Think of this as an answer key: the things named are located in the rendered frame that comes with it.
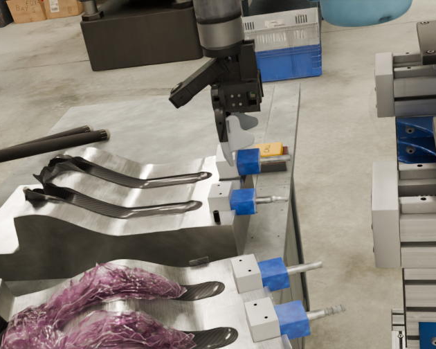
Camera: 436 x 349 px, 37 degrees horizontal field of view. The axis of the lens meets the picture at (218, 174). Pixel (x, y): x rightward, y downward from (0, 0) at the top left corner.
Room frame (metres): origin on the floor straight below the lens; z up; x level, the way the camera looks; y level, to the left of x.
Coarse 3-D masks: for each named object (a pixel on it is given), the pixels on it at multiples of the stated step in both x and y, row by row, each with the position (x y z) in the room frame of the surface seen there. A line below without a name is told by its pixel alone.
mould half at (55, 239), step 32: (96, 160) 1.16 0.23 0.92; (128, 160) 1.19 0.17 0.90; (192, 160) 1.16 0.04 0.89; (96, 192) 1.06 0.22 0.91; (128, 192) 1.08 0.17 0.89; (160, 192) 1.06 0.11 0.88; (192, 192) 1.02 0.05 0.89; (0, 224) 1.09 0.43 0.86; (32, 224) 0.97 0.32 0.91; (64, 224) 0.95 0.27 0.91; (96, 224) 0.96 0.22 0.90; (128, 224) 0.96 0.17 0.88; (160, 224) 0.94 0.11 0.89; (192, 224) 0.91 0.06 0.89; (224, 224) 0.89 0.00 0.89; (0, 256) 0.99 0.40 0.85; (32, 256) 0.97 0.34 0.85; (64, 256) 0.96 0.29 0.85; (96, 256) 0.94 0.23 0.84; (128, 256) 0.93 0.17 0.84; (160, 256) 0.92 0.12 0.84; (192, 256) 0.91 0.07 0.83; (224, 256) 0.89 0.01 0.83
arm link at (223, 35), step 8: (240, 16) 1.05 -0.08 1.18; (200, 24) 1.04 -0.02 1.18; (208, 24) 1.09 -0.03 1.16; (216, 24) 1.02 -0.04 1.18; (224, 24) 1.02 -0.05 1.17; (232, 24) 1.03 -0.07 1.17; (240, 24) 1.04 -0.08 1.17; (200, 32) 1.05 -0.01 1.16; (208, 32) 1.03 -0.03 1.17; (216, 32) 1.02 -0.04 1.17; (224, 32) 1.02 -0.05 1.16; (232, 32) 1.03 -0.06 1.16; (240, 32) 1.04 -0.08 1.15; (200, 40) 1.05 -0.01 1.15; (208, 40) 1.03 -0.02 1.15; (216, 40) 1.03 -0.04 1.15; (224, 40) 1.02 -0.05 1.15; (232, 40) 1.03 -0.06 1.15; (240, 40) 1.04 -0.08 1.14; (208, 48) 1.04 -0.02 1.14; (216, 48) 1.03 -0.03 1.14; (224, 48) 1.03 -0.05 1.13
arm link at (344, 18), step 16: (320, 0) 0.52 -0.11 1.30; (336, 0) 0.50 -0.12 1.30; (352, 0) 0.49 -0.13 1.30; (368, 0) 0.49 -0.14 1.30; (384, 0) 0.49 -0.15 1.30; (400, 0) 0.49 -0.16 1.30; (336, 16) 0.50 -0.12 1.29; (352, 16) 0.49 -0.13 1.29; (368, 16) 0.49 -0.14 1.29; (384, 16) 0.49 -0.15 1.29; (400, 16) 0.50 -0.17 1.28
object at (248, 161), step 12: (216, 156) 1.05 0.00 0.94; (240, 156) 1.06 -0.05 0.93; (252, 156) 1.05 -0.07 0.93; (264, 156) 1.05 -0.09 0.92; (276, 156) 1.04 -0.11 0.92; (288, 156) 1.04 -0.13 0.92; (228, 168) 1.04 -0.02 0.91; (240, 168) 1.04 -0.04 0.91; (252, 168) 1.04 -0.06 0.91; (228, 180) 1.05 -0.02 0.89
